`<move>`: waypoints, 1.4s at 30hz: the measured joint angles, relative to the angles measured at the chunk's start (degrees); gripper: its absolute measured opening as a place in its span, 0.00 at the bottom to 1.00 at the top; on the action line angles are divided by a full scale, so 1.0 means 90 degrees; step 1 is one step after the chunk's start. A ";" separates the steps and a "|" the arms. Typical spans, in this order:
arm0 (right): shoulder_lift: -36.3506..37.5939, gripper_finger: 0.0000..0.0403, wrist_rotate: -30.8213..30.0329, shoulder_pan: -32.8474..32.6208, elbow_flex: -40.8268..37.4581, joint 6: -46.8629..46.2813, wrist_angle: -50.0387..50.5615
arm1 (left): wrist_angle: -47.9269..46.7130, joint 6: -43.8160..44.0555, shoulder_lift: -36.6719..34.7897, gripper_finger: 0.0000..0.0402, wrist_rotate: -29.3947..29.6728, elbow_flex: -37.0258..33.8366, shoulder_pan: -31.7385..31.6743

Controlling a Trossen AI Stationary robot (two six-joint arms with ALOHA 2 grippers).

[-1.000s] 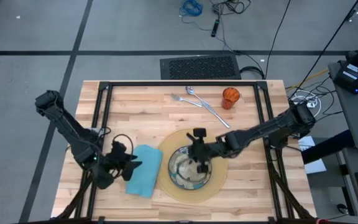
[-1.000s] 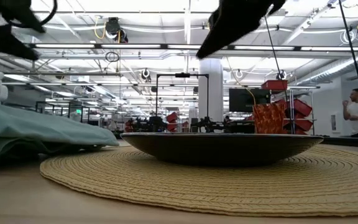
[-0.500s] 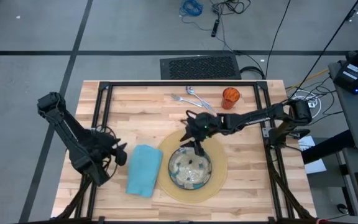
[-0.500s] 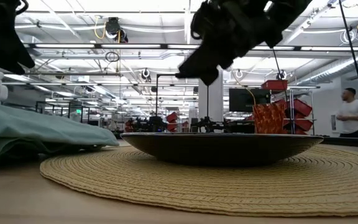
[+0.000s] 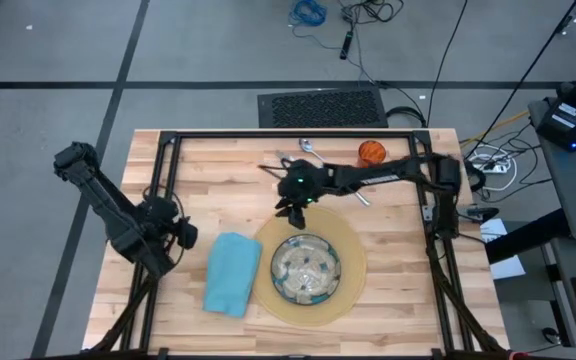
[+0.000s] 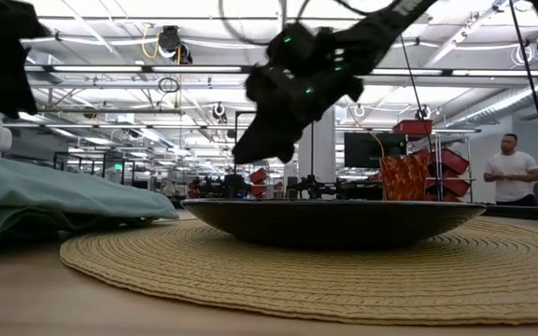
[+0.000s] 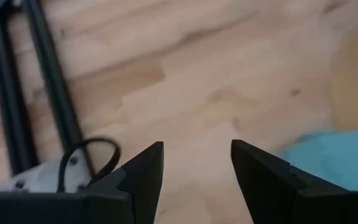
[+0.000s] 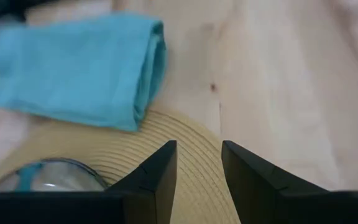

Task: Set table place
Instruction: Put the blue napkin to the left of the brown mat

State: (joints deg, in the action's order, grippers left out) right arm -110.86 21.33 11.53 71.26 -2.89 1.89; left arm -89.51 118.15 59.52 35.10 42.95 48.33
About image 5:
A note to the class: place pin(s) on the silver table knife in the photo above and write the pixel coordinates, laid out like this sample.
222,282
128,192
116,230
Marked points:
363,199

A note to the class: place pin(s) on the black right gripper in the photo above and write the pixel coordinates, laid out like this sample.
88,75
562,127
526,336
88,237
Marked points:
303,185

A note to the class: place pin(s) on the black stand beam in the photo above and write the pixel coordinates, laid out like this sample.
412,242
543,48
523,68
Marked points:
528,237

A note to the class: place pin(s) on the black computer mouse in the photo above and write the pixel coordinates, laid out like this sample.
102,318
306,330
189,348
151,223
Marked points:
550,335

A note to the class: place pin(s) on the black perforated floor grille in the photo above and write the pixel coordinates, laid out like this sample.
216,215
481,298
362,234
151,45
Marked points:
323,107

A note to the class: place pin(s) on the black aluminium table frame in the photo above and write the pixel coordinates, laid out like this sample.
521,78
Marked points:
293,134

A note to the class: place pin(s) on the orange textured plastic cup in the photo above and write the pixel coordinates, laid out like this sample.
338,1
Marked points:
371,152

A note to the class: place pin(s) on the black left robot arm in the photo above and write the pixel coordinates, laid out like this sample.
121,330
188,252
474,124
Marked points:
103,200

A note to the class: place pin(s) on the teal cloth napkin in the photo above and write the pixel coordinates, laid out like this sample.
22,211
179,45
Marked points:
233,275

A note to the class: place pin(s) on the round woven tan placemat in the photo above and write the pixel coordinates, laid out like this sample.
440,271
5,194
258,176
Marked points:
353,280

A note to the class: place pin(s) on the black power bar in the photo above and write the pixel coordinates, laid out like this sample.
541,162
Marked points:
346,45

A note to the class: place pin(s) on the black box device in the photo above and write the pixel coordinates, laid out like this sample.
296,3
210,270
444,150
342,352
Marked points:
563,122

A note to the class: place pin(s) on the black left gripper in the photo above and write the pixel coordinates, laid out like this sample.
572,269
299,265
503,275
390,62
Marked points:
160,217

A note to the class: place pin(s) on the silver spoon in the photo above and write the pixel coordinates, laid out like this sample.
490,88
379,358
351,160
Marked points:
307,145

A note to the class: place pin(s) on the white paper sheet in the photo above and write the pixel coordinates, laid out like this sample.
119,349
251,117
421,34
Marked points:
510,267

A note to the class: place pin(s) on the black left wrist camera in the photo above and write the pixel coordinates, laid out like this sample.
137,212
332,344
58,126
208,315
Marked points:
187,234

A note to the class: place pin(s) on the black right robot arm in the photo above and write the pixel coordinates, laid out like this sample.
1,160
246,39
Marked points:
383,175

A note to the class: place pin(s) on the floral patterned plate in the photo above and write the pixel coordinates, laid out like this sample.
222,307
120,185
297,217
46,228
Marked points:
305,270

